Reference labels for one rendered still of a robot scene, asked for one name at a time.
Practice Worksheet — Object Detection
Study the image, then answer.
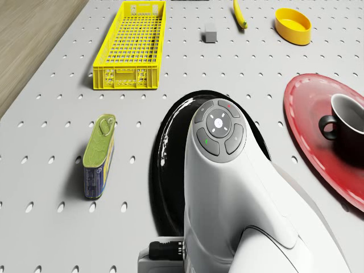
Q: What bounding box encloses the black plate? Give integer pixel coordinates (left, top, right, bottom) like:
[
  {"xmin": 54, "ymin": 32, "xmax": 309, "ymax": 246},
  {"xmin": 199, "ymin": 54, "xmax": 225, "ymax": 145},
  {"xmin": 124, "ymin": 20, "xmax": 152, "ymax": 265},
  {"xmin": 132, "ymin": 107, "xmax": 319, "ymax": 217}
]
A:
[{"xmin": 148, "ymin": 89, "xmax": 272, "ymax": 237}]

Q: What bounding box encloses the banana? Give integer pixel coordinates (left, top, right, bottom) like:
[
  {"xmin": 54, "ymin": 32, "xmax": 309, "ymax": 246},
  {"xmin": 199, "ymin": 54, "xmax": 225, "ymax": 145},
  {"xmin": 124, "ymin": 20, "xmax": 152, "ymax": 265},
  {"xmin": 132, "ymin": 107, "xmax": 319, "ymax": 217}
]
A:
[{"xmin": 233, "ymin": 0, "xmax": 249, "ymax": 30}]

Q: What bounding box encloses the yellow bowl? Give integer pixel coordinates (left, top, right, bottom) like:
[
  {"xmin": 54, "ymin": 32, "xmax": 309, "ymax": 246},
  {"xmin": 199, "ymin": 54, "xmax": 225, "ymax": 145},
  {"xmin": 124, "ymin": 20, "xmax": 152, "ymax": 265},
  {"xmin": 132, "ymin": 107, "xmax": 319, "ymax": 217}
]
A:
[{"xmin": 274, "ymin": 7, "xmax": 313, "ymax": 46}]

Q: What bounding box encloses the yellow basket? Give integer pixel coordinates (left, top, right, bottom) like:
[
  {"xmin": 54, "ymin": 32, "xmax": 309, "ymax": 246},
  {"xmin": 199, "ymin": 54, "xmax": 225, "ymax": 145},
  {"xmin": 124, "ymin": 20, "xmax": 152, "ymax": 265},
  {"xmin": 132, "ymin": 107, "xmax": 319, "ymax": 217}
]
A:
[{"xmin": 92, "ymin": 0, "xmax": 167, "ymax": 91}]

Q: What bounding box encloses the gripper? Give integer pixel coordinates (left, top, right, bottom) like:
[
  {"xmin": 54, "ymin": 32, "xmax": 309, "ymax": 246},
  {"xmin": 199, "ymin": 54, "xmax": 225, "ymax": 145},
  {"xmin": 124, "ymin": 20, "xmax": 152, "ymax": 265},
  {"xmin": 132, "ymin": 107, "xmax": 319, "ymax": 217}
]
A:
[{"xmin": 137, "ymin": 235, "xmax": 187, "ymax": 273}]

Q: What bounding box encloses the black mug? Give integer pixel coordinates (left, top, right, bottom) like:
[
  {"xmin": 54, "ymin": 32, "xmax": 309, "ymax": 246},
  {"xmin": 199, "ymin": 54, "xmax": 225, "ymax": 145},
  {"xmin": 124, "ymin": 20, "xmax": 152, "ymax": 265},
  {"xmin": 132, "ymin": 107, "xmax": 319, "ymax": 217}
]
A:
[{"xmin": 318, "ymin": 93, "xmax": 364, "ymax": 168}]

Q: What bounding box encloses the red plate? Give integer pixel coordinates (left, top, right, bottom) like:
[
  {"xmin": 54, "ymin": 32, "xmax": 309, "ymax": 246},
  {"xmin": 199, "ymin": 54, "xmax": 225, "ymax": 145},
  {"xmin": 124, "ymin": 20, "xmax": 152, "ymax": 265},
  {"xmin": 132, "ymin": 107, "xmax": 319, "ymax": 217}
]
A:
[{"xmin": 283, "ymin": 73, "xmax": 364, "ymax": 214}]

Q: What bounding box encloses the grey cube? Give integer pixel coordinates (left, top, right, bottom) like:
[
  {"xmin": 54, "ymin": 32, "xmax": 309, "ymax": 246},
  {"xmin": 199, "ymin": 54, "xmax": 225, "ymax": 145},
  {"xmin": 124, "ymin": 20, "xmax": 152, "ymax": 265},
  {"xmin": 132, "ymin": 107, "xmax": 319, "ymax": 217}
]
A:
[{"xmin": 201, "ymin": 23, "xmax": 218, "ymax": 44}]

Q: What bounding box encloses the flat-sided can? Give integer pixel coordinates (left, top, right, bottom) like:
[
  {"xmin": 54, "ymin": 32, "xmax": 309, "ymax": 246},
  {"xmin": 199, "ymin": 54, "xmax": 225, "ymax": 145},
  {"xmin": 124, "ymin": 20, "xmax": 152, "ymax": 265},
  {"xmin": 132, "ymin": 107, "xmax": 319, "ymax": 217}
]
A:
[{"xmin": 82, "ymin": 113, "xmax": 117, "ymax": 200}]

